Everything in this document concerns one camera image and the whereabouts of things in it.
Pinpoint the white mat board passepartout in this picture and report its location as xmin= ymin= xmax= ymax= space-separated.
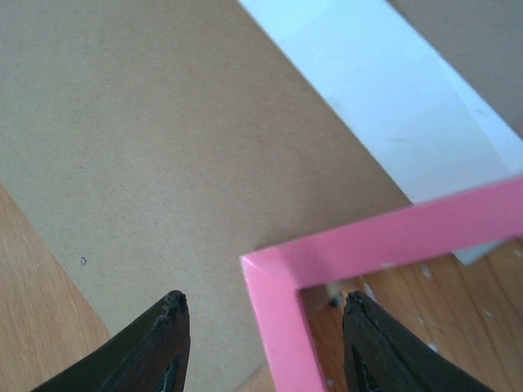
xmin=236 ymin=0 xmax=523 ymax=266

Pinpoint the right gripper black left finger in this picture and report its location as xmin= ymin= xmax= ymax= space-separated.
xmin=35 ymin=290 xmax=190 ymax=391

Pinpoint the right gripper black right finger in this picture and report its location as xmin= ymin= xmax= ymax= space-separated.
xmin=342 ymin=291 xmax=490 ymax=392

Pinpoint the pink picture frame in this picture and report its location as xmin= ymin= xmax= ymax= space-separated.
xmin=241 ymin=177 xmax=522 ymax=391

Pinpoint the brown fibreboard backing board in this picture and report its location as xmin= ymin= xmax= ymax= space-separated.
xmin=0 ymin=0 xmax=523 ymax=392

